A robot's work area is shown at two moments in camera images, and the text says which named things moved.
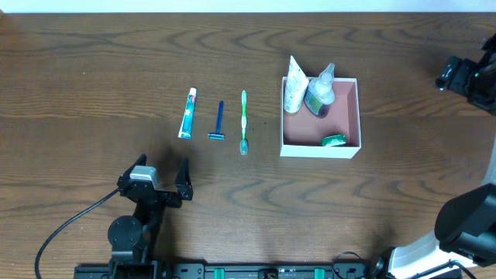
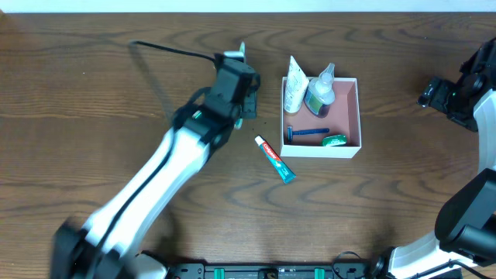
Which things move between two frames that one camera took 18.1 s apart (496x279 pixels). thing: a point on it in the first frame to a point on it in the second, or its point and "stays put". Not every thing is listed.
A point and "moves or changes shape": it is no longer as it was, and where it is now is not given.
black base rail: (229, 270) stays put
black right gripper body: (454, 76) to (432, 94)
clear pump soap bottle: (319, 94) stays put
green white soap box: (334, 140) stays put
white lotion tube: (296, 86) stays put
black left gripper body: (163, 196) to (249, 104)
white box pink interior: (336, 136) stays put
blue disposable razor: (218, 136) moves or changes shape
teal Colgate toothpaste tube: (186, 127) moves or changes shape
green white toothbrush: (244, 146) to (241, 53)
